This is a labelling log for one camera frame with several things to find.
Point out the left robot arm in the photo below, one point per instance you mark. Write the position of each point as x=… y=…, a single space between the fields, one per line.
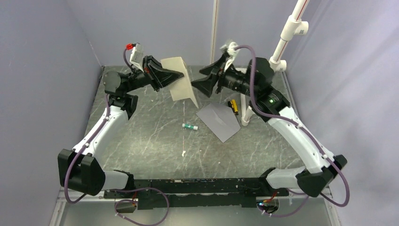
x=79 y=169

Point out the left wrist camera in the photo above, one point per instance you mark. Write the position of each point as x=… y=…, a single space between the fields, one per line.
x=136 y=56

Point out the white PVC pipe frame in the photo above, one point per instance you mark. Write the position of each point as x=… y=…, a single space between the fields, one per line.
x=293 y=26

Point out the grey envelope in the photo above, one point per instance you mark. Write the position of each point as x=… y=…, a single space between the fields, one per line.
x=220 y=119

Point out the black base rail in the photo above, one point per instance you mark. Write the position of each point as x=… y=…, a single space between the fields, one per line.
x=159 y=193

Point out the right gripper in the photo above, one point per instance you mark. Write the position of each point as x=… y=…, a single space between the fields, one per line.
x=206 y=84

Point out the tan lined letter paper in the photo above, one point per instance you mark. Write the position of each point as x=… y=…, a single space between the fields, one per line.
x=182 y=88

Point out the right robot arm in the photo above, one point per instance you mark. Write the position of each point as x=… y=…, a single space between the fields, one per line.
x=320 y=167

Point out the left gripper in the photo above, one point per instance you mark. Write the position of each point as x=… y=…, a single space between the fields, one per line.
x=163 y=77

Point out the yellow black screwdriver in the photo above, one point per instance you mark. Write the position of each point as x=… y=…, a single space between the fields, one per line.
x=233 y=105

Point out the green glue stick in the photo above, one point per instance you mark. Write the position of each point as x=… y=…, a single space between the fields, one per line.
x=189 y=126

